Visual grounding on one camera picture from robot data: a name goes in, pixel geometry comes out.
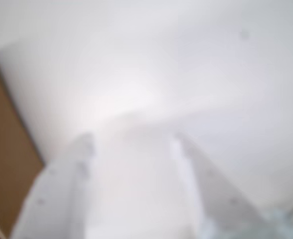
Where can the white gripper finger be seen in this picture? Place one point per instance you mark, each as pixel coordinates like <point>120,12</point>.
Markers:
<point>54,194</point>
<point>223,211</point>

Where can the brown cardboard box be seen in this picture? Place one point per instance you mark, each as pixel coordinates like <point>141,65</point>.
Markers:
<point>4,149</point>

